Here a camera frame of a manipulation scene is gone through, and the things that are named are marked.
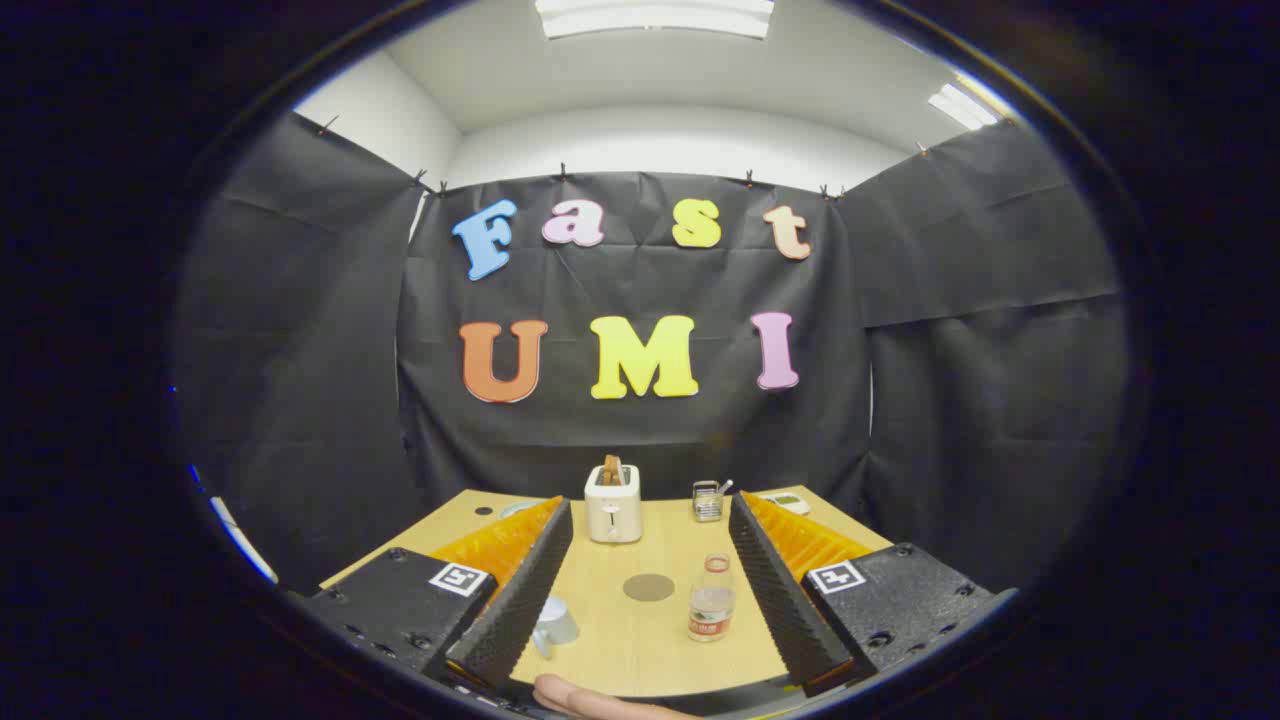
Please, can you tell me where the white cup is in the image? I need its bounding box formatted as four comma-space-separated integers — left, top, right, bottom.
531, 596, 581, 659

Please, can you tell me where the wide ceiling light panel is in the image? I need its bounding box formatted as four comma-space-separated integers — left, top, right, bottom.
535, 0, 776, 41

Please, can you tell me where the small metal wire basket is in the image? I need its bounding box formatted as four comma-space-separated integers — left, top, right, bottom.
692, 479, 734, 523

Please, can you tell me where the clear plastic juice bottle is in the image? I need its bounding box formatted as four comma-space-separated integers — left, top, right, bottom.
688, 555, 737, 643

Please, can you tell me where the small ceiling light panel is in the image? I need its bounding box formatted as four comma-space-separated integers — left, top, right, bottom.
927, 82, 1001, 131

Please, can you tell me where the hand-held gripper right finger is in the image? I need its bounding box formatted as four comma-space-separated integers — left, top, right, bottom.
728, 490, 1019, 698

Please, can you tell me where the white toaster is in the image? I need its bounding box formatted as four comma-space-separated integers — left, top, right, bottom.
585, 465, 643, 545

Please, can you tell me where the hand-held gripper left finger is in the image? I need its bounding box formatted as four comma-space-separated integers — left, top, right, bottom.
300, 497, 574, 701

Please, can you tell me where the wooden table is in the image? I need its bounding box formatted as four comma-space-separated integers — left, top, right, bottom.
320, 487, 894, 701

